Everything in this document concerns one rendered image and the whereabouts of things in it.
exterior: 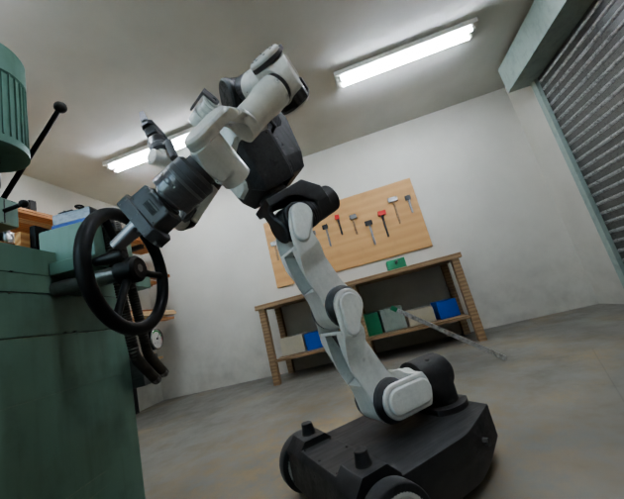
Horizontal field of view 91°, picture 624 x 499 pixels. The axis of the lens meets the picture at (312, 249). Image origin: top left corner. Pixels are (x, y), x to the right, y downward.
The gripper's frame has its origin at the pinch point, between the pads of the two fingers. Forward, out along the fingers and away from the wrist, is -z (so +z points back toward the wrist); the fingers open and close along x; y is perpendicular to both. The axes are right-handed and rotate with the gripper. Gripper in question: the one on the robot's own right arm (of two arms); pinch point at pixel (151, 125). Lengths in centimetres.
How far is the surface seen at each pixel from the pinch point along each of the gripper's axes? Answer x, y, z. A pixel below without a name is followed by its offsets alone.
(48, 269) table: 43, 17, 81
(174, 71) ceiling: -63, -9, -123
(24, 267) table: 48, 17, 82
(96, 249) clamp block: 40, 8, 80
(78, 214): 41, 9, 69
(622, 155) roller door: -150, -285, 91
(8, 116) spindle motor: 50, 15, 38
